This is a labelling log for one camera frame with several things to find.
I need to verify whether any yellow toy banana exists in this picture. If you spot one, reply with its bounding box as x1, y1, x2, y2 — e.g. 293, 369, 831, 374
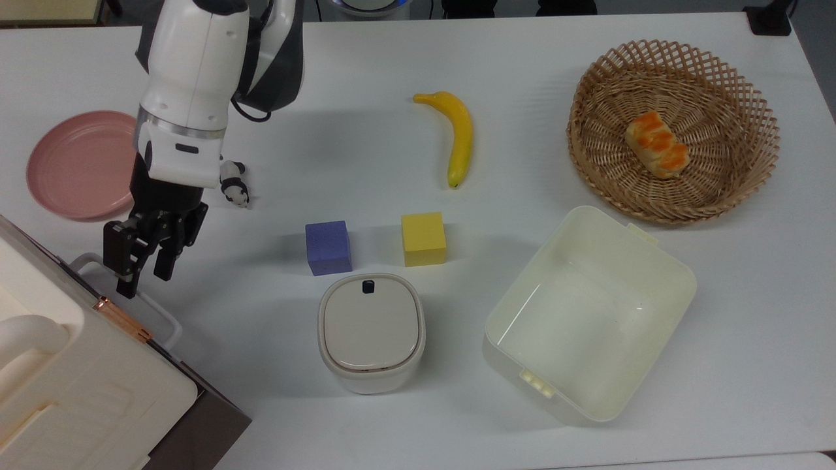
412, 91, 474, 189

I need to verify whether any orange strap latch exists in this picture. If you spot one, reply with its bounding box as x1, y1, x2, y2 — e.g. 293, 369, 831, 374
93, 295, 153, 342

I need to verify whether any pink plastic plate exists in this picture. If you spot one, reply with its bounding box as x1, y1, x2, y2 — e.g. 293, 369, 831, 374
26, 110, 142, 222

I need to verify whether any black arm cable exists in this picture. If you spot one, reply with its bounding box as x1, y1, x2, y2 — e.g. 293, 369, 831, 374
231, 97, 273, 124

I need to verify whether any black stand base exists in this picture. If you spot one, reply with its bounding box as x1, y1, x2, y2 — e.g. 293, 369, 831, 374
743, 0, 796, 37

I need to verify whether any cream lidded trash can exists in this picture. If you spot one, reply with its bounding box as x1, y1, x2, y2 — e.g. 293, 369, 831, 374
317, 272, 427, 396

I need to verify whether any toy panda figure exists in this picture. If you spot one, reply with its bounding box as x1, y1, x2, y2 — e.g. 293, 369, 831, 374
218, 159, 251, 209

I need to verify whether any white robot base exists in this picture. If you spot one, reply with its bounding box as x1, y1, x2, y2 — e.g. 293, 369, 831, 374
319, 0, 413, 20

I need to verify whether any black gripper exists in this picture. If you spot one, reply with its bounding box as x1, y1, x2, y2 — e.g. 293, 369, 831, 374
103, 155, 210, 300

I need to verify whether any yellow foam cube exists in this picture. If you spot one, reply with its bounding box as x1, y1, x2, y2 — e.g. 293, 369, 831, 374
400, 211, 448, 268

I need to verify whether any purple foam cube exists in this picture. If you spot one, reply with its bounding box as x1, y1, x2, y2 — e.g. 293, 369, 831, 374
304, 220, 354, 277

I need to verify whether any cream open plastic bin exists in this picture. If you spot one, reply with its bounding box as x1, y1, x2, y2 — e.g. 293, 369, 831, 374
483, 206, 698, 426

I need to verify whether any cream plastic storage box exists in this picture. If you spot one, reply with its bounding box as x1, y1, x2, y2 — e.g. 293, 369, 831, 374
0, 215, 199, 470

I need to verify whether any woven wicker basket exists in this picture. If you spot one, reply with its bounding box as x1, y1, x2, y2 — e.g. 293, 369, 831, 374
566, 39, 781, 227

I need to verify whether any toy bread loaf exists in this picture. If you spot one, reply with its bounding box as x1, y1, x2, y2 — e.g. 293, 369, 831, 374
625, 110, 690, 180

